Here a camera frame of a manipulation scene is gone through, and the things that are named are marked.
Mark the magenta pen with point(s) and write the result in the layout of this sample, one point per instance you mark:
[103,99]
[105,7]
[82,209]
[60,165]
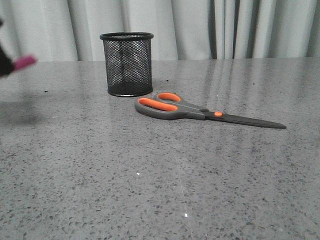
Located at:
[24,62]

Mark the black mesh pen cup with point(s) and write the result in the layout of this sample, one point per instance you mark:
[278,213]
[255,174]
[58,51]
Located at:
[128,63]

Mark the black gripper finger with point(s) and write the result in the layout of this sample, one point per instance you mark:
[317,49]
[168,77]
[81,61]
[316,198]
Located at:
[6,64]

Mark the grey orange handled scissors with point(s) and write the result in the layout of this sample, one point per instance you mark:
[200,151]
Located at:
[170,106]

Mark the grey curtain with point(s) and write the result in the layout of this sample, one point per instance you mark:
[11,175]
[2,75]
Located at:
[69,30]

